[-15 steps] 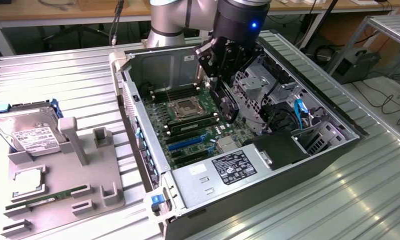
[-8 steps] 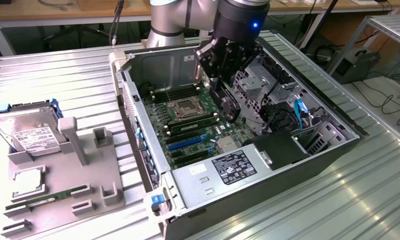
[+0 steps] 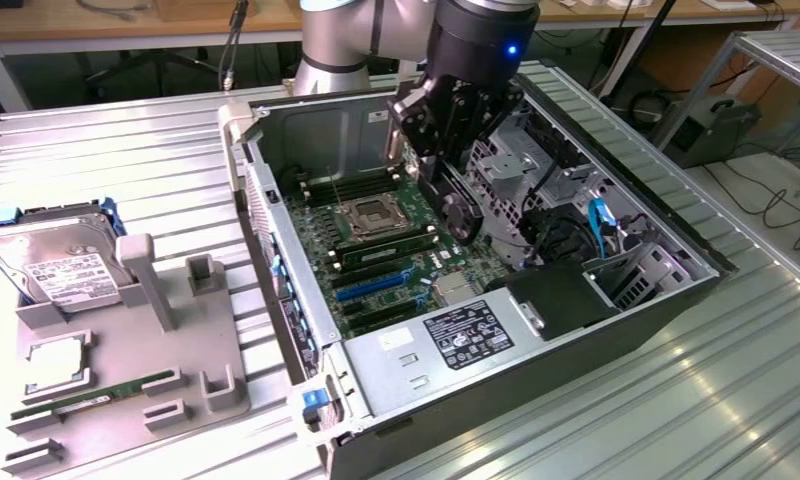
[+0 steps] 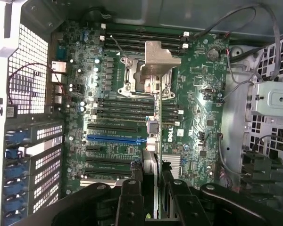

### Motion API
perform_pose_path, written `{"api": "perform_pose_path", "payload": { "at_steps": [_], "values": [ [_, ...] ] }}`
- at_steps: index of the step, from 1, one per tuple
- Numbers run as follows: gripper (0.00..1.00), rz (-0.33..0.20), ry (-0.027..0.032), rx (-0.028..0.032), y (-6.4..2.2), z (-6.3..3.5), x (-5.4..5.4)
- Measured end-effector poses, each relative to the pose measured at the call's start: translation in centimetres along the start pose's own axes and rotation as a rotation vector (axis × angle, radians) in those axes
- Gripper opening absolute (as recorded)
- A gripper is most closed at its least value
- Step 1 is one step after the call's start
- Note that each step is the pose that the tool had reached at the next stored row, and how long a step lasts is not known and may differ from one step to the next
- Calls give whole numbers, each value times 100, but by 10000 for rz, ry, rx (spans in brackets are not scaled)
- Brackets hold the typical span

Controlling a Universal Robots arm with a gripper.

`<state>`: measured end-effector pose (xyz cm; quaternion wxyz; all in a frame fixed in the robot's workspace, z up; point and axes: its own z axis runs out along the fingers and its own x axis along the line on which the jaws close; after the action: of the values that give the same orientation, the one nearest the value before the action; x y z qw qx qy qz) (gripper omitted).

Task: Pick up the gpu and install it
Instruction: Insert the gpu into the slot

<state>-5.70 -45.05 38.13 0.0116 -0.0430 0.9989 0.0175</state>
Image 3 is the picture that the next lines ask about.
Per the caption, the silver chipset heatsink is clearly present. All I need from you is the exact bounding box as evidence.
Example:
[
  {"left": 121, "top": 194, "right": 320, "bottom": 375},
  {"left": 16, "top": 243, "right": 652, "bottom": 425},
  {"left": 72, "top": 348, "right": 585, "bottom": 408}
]
[{"left": 432, "top": 273, "right": 480, "bottom": 307}]

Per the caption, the silver metal disk bay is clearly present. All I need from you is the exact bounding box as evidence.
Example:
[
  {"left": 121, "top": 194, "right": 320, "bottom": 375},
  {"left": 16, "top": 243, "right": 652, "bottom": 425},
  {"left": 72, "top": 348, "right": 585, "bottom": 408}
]
[{"left": 465, "top": 124, "right": 556, "bottom": 237}]

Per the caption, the blue SATA wire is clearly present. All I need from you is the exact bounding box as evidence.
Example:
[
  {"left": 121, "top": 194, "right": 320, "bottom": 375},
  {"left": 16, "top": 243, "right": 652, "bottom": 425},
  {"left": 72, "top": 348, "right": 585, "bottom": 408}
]
[{"left": 589, "top": 196, "right": 620, "bottom": 261}]

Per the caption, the dark RAM stick with label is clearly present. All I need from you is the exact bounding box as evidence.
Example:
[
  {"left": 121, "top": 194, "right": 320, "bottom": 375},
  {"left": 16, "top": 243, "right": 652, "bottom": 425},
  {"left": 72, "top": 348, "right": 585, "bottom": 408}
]
[{"left": 336, "top": 234, "right": 440, "bottom": 267}]

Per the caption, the green motherboard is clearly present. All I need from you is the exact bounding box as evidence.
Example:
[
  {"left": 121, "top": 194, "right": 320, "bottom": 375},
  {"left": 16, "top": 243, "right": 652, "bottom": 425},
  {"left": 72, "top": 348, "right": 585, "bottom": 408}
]
[{"left": 282, "top": 164, "right": 516, "bottom": 342}]

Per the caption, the aluminium slat frame table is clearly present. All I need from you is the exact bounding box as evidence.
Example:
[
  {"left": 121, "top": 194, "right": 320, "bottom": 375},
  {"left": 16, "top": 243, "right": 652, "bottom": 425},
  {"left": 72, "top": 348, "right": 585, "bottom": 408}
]
[{"left": 652, "top": 30, "right": 800, "bottom": 151}]

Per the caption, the silver hard disk drive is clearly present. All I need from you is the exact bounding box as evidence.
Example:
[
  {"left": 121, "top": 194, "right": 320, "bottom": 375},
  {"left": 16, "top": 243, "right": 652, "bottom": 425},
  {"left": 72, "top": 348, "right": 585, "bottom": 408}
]
[{"left": 0, "top": 212, "right": 126, "bottom": 315}]

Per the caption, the wooden desk with white frame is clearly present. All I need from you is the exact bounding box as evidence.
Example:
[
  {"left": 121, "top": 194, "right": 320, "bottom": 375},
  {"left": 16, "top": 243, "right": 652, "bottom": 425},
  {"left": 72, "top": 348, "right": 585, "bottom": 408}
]
[{"left": 0, "top": 0, "right": 800, "bottom": 114}]

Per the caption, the black tripod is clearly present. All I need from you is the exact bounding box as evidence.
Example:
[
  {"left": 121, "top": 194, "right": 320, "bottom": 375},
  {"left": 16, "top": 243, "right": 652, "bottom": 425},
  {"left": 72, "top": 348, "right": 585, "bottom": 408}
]
[{"left": 82, "top": 47, "right": 226, "bottom": 102}]

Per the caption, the open black PC case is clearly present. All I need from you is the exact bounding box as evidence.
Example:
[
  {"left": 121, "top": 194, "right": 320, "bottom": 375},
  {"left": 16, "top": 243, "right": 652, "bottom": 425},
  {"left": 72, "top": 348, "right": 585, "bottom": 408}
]
[{"left": 216, "top": 72, "right": 740, "bottom": 480}]

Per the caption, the green RAM stick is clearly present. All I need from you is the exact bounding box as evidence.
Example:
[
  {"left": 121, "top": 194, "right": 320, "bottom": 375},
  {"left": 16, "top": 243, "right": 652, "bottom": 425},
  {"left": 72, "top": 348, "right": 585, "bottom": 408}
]
[{"left": 9, "top": 372, "right": 174, "bottom": 420}]

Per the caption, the black plastic shroud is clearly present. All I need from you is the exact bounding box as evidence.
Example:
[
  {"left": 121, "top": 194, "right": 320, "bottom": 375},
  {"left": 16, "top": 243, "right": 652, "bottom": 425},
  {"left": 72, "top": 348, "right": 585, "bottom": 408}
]
[{"left": 484, "top": 262, "right": 623, "bottom": 342}]

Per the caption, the graphics card with metal bracket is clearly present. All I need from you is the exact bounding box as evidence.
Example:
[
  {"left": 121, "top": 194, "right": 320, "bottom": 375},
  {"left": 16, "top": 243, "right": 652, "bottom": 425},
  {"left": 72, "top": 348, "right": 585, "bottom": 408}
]
[{"left": 384, "top": 127, "right": 489, "bottom": 247}]

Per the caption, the grey and black equipment box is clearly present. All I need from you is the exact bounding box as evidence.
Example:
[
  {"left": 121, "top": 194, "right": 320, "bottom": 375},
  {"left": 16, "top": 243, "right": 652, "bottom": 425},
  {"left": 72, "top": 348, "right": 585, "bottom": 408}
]
[{"left": 659, "top": 92, "right": 767, "bottom": 170}]

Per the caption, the CPU socket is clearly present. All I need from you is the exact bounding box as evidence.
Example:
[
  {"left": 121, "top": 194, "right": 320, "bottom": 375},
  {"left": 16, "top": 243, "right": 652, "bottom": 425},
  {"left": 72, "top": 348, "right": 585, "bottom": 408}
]
[{"left": 332, "top": 197, "right": 409, "bottom": 245}]

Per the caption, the silver power supply unit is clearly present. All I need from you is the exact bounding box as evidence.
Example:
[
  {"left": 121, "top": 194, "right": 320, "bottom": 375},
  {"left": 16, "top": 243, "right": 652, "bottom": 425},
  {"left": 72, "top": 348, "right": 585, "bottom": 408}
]
[{"left": 340, "top": 285, "right": 555, "bottom": 419}]

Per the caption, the blue expansion slot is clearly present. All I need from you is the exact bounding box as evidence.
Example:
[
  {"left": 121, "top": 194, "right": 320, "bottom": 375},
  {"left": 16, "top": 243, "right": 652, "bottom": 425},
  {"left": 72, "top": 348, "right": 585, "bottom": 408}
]
[{"left": 332, "top": 272, "right": 409, "bottom": 305}]

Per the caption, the silver CPU chip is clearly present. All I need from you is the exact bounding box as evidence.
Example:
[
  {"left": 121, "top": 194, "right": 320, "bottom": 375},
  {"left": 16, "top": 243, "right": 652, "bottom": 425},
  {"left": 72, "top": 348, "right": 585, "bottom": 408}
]
[{"left": 24, "top": 342, "right": 86, "bottom": 390}]

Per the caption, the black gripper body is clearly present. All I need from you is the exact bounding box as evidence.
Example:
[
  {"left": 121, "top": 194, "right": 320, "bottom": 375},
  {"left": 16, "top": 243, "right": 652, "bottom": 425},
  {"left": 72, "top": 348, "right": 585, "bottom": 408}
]
[{"left": 425, "top": 0, "right": 539, "bottom": 94}]

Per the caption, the grey plastic parts rack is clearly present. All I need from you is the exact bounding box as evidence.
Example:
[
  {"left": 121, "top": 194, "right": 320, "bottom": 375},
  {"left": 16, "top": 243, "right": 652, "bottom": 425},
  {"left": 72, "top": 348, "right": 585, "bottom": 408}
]
[{"left": 0, "top": 233, "right": 253, "bottom": 476}]

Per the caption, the black wire bundle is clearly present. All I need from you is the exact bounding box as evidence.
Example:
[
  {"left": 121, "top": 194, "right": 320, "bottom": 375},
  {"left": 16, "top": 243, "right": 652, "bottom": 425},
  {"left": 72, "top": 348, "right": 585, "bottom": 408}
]
[{"left": 520, "top": 203, "right": 596, "bottom": 267}]

